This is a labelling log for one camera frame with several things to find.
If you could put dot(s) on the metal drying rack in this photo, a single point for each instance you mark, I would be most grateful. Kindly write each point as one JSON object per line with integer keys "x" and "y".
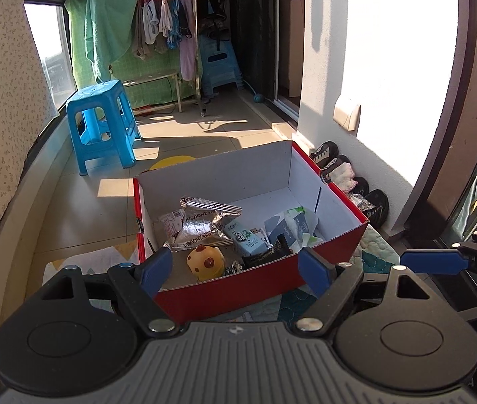
{"x": 154, "y": 76}

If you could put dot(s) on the grey laced shoe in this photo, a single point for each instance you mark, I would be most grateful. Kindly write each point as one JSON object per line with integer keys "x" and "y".
{"x": 331, "y": 168}
{"x": 324, "y": 153}

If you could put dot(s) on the silver foil snack packet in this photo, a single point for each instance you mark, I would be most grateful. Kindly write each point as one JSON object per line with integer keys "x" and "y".
{"x": 205, "y": 227}

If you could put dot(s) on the yellow chick toy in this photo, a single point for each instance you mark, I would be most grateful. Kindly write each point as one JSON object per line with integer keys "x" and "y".
{"x": 205, "y": 263}

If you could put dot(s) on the small blue round object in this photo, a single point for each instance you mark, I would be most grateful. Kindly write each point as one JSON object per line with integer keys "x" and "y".
{"x": 258, "y": 99}

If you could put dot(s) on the blue plastic stool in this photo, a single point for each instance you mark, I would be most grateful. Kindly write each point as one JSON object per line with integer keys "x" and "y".
{"x": 99, "y": 109}

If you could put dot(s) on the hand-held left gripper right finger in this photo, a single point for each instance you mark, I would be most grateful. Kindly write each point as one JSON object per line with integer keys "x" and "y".
{"x": 314, "y": 270}

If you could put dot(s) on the dark brown door frame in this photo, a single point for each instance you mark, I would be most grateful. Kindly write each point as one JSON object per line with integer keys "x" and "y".
{"x": 465, "y": 113}

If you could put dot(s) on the white red print packet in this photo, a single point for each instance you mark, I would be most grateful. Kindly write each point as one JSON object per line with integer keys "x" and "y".
{"x": 170, "y": 224}

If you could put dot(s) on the blue tissue pack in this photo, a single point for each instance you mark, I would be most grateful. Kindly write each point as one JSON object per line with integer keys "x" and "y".
{"x": 278, "y": 226}

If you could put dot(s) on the green white wipes pack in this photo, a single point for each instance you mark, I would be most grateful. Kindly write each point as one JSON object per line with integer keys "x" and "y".
{"x": 305, "y": 223}

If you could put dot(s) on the dark candy wrapper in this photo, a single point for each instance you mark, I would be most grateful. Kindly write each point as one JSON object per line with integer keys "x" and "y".
{"x": 234, "y": 267}

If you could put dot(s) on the teal patterned quilt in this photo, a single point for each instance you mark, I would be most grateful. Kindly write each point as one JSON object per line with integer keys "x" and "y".
{"x": 95, "y": 259}

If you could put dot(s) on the red cardboard box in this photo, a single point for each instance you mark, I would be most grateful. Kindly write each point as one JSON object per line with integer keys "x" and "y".
{"x": 263, "y": 290}

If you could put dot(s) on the green towel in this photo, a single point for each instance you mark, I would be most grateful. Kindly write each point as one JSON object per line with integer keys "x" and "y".
{"x": 112, "y": 21}

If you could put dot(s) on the light blue drink carton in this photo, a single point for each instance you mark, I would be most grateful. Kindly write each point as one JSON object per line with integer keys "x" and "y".
{"x": 245, "y": 237}

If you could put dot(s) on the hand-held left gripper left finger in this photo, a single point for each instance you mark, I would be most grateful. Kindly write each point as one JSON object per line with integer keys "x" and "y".
{"x": 156, "y": 269}

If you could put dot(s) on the beige wall switch cover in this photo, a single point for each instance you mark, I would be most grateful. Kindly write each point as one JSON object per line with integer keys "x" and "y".
{"x": 346, "y": 112}

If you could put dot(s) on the cluster of hanging laundry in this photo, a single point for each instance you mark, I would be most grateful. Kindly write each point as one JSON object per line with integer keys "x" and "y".
{"x": 163, "y": 21}

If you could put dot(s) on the yellow round floor mat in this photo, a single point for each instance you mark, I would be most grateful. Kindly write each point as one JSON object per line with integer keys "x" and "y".
{"x": 171, "y": 163}

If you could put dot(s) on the dark hanging garments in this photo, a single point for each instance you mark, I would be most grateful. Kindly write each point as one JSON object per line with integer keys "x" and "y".
{"x": 211, "y": 4}

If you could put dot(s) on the pale pink hanging cloth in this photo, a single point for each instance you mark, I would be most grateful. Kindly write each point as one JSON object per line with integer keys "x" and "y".
{"x": 187, "y": 59}

